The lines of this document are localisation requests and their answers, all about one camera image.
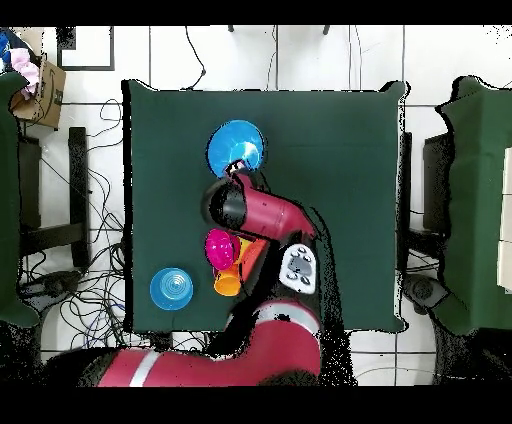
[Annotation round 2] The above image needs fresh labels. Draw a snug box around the blue large bowl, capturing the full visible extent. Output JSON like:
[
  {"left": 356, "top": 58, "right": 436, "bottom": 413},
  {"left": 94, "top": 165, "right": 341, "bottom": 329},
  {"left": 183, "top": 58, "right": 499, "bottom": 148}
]
[{"left": 205, "top": 119, "right": 266, "bottom": 180}]

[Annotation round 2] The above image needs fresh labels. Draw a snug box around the yellow smooth cup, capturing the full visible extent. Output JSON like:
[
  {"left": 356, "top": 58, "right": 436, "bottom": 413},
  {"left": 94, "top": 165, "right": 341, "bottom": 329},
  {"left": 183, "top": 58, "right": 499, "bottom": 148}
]
[{"left": 238, "top": 235, "right": 254, "bottom": 266}]

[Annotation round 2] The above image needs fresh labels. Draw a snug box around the pink-red small bowl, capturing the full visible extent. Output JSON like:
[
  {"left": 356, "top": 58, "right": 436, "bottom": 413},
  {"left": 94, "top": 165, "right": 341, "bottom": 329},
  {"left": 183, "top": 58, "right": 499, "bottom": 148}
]
[{"left": 204, "top": 227, "right": 242, "bottom": 272}]

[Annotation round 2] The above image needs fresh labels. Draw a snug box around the orange stepped cup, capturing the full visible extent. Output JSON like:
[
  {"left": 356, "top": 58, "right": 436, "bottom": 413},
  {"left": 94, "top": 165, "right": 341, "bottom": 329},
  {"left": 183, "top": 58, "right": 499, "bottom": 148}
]
[{"left": 212, "top": 266, "right": 244, "bottom": 298}]

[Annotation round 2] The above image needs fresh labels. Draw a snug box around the dark green tablecloth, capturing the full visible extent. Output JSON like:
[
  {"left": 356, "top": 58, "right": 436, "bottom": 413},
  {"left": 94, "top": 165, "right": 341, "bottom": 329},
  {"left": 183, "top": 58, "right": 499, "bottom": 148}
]
[{"left": 121, "top": 78, "right": 410, "bottom": 334}]

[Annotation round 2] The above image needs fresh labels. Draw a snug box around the blue small bowl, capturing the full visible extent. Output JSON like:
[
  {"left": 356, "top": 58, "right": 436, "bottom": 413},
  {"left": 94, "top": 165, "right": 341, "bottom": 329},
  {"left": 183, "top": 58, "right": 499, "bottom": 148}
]
[{"left": 148, "top": 266, "right": 195, "bottom": 312}]

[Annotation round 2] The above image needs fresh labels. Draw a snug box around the black metal stand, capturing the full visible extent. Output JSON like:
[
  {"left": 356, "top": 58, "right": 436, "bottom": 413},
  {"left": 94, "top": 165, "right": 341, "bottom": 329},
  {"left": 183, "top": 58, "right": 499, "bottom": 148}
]
[{"left": 17, "top": 126, "right": 92, "bottom": 270}]

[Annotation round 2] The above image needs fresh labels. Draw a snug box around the black cabinet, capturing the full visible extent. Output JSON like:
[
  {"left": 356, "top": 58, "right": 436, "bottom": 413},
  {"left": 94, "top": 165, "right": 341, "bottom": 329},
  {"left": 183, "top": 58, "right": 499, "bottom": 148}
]
[{"left": 421, "top": 133, "right": 455, "bottom": 235}]

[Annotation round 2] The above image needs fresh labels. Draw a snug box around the cardboard box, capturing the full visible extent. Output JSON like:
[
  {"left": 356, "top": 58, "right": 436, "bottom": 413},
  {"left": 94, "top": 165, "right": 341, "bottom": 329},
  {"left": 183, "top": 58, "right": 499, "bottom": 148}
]
[{"left": 9, "top": 27, "right": 68, "bottom": 130}]

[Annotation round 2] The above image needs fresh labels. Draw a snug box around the black chair base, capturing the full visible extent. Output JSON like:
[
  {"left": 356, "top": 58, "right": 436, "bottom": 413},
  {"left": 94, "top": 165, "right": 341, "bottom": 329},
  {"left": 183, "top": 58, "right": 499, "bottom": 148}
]
[
  {"left": 401, "top": 273, "right": 451, "bottom": 315},
  {"left": 17, "top": 269, "right": 83, "bottom": 317}
]

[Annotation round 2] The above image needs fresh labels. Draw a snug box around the green cloth covered table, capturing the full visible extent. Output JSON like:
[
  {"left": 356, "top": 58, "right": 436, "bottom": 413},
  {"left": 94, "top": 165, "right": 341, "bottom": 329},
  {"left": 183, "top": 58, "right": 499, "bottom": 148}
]
[
  {"left": 433, "top": 75, "right": 512, "bottom": 337},
  {"left": 0, "top": 71, "right": 41, "bottom": 329}
]

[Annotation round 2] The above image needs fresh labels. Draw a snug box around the pink cloth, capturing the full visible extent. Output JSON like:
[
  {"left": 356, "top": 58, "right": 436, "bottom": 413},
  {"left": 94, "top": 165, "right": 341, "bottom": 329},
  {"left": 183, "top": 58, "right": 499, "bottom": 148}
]
[{"left": 8, "top": 47, "right": 41, "bottom": 101}]

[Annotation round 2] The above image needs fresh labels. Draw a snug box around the blue item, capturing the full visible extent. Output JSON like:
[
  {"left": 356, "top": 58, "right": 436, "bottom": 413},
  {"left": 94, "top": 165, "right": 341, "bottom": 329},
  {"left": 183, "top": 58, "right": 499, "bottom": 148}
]
[{"left": 0, "top": 31, "right": 17, "bottom": 73}]

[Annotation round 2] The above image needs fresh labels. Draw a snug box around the black cable with connector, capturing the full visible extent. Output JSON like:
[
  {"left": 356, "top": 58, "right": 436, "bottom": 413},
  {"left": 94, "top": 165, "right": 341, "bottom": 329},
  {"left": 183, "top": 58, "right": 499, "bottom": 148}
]
[{"left": 184, "top": 25, "right": 208, "bottom": 91}]

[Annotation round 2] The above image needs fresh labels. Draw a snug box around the tangle of black cables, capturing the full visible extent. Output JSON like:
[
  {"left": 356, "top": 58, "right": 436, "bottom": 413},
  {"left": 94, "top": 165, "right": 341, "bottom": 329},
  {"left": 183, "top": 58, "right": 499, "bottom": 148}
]
[{"left": 17, "top": 97, "right": 209, "bottom": 353}]

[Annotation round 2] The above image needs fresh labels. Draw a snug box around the black square frame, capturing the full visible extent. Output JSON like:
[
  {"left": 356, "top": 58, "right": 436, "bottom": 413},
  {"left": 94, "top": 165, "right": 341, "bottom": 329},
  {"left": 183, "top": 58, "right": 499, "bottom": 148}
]
[{"left": 55, "top": 25, "right": 116, "bottom": 72}]

